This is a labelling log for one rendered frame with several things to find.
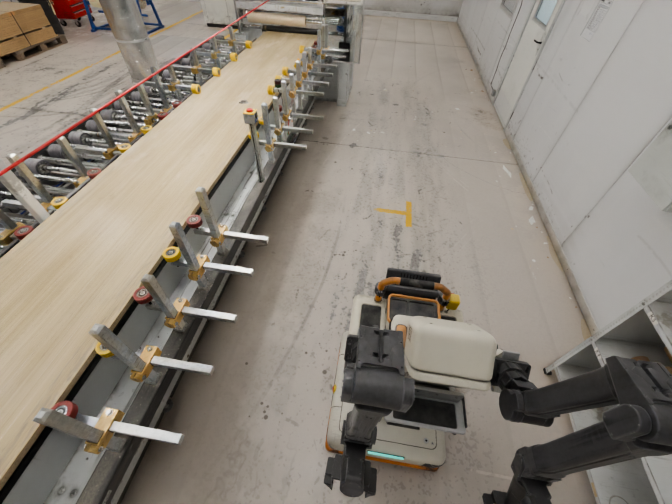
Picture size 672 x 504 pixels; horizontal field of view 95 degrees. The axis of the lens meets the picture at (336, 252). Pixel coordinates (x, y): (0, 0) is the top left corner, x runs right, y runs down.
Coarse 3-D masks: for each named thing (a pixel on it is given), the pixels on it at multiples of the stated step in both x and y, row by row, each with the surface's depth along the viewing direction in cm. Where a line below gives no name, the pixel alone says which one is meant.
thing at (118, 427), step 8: (80, 416) 111; (88, 416) 111; (88, 424) 109; (112, 424) 109; (120, 424) 109; (128, 424) 109; (120, 432) 108; (128, 432) 108; (136, 432) 108; (144, 432) 108; (152, 432) 108; (160, 432) 108; (168, 432) 108; (160, 440) 107; (168, 440) 107; (176, 440) 107
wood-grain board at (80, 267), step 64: (256, 64) 340; (192, 128) 241; (128, 192) 186; (192, 192) 188; (64, 256) 152; (128, 256) 153; (0, 320) 128; (64, 320) 129; (0, 384) 112; (64, 384) 112; (0, 448) 99
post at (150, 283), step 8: (144, 280) 119; (152, 280) 121; (152, 288) 122; (160, 288) 127; (152, 296) 127; (160, 296) 128; (160, 304) 132; (168, 304) 134; (168, 312) 136; (176, 312) 141; (176, 328) 148
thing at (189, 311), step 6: (150, 306) 145; (156, 306) 145; (186, 312) 143; (192, 312) 143; (198, 312) 143; (204, 312) 143; (210, 312) 144; (216, 312) 144; (222, 312) 144; (210, 318) 144; (216, 318) 143; (222, 318) 142; (228, 318) 142; (234, 318) 142
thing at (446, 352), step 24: (408, 336) 87; (432, 336) 78; (456, 336) 78; (480, 336) 78; (408, 360) 83; (432, 360) 78; (456, 360) 77; (480, 360) 77; (456, 384) 77; (480, 384) 77
